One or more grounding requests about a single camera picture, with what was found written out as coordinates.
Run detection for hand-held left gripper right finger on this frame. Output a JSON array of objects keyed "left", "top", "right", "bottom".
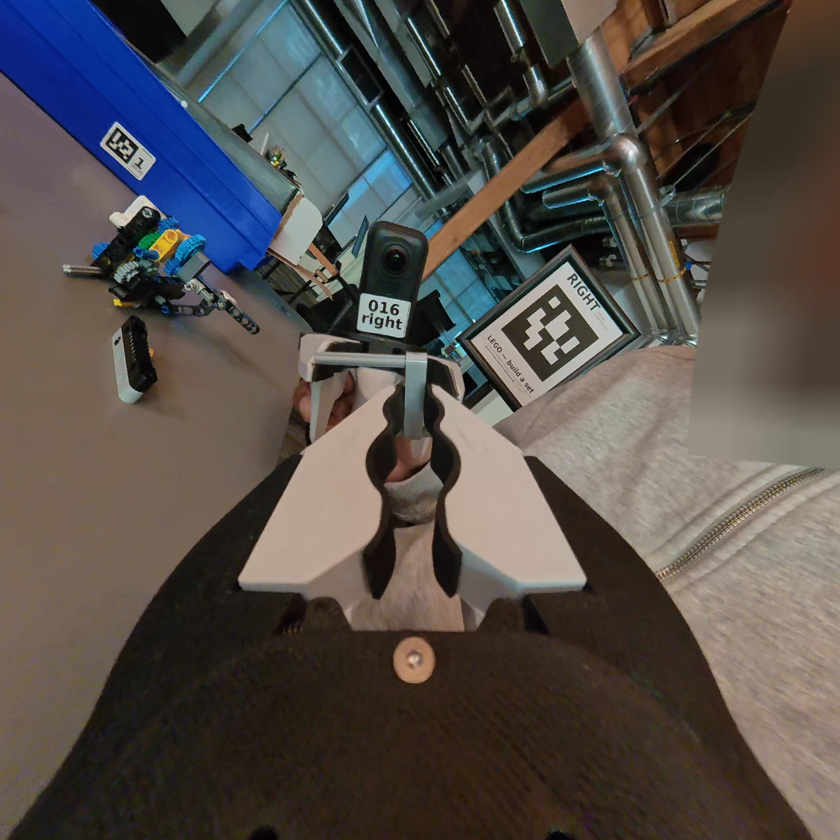
[{"left": 420, "top": 387, "right": 586, "bottom": 599}]

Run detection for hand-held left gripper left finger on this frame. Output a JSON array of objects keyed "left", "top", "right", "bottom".
[{"left": 238, "top": 381, "right": 403, "bottom": 599}]

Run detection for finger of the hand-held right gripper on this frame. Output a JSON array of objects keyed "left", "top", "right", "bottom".
[
  {"left": 427, "top": 357, "right": 468, "bottom": 406},
  {"left": 298, "top": 332, "right": 360, "bottom": 442}
]

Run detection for grey lego axle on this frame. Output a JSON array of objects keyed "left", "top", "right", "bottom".
[{"left": 314, "top": 353, "right": 411, "bottom": 370}]

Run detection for person's right forearm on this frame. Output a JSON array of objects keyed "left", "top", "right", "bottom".
[{"left": 382, "top": 467, "right": 448, "bottom": 527}]

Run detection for black lego beam with pin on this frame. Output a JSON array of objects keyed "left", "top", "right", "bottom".
[{"left": 112, "top": 315, "right": 159, "bottom": 404}]

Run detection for colourful lego gear model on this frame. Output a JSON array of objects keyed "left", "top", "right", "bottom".
[{"left": 62, "top": 196, "right": 261, "bottom": 336}]

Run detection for black framed marker sign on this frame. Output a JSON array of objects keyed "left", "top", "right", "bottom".
[{"left": 457, "top": 245, "right": 641, "bottom": 413}]

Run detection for wooden ceiling beam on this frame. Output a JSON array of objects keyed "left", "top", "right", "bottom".
[{"left": 420, "top": 0, "right": 788, "bottom": 280}]

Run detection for silver ventilation ducts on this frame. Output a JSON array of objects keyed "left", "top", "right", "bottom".
[{"left": 295, "top": 0, "right": 729, "bottom": 345}]

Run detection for blue plastic bin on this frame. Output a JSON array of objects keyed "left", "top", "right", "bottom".
[{"left": 0, "top": 0, "right": 299, "bottom": 273}]

